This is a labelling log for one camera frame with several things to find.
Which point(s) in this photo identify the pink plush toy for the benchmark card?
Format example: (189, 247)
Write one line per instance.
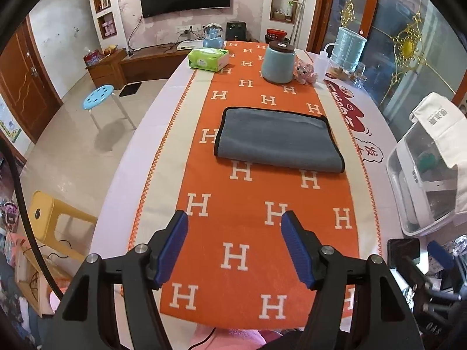
(304, 72)

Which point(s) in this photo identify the teal ceramic jar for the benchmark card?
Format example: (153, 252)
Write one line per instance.
(278, 63)

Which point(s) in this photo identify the wall power sockets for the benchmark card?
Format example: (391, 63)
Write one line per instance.
(188, 29)

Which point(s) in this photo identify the blue glass globe kettle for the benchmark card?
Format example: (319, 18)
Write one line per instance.
(213, 36)

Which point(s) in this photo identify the black red-lidded container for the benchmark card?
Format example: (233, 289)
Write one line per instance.
(276, 35)

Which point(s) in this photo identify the gold door ornament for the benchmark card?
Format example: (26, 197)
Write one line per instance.
(408, 47)

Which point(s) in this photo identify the light blue ribbed container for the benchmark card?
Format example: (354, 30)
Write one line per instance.
(349, 47)

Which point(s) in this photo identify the light wooden rack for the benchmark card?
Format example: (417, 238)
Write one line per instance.
(27, 273)

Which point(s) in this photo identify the pink clothing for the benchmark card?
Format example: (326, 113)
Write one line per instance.
(237, 339)

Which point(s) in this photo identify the fruit plate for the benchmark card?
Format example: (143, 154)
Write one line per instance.
(110, 49)

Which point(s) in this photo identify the white wall shelf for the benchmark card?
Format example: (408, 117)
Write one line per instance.
(90, 7)

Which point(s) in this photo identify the black air fryer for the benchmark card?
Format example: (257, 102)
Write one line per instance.
(236, 31)

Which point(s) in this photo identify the orange letter-print blanket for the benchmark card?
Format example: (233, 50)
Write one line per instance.
(255, 207)

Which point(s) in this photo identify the black floor mat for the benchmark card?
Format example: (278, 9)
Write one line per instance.
(130, 89)

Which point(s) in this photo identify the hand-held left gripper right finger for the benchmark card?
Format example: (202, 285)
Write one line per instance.
(297, 251)

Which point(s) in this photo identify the white squeeze bottle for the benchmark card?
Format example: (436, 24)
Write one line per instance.
(321, 63)

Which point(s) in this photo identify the grey towel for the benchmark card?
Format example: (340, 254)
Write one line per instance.
(277, 136)

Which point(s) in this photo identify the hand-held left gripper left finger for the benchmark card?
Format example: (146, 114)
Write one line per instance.
(171, 248)

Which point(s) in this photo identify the white cloth cover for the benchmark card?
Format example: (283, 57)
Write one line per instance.
(441, 120)

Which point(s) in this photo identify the clear glass cup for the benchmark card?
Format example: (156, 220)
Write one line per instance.
(359, 76)

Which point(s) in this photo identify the brown wooden door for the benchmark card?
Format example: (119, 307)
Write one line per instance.
(22, 87)

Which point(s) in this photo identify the red snack box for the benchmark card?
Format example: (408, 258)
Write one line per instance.
(93, 58)

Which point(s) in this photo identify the white set-top box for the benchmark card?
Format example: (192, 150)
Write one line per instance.
(189, 45)

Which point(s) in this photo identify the green tissue box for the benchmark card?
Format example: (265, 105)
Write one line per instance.
(208, 59)

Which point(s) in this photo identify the yellow plastic stool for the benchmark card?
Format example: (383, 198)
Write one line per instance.
(47, 215)

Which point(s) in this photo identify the wooden television cabinet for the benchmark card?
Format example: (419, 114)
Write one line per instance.
(109, 69)

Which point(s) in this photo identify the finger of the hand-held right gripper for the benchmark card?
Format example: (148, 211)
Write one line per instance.
(403, 252)
(439, 255)

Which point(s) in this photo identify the blue round stool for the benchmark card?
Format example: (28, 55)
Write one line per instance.
(98, 94)

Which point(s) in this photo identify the clear plastic storage box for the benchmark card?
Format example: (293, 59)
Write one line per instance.
(412, 175)

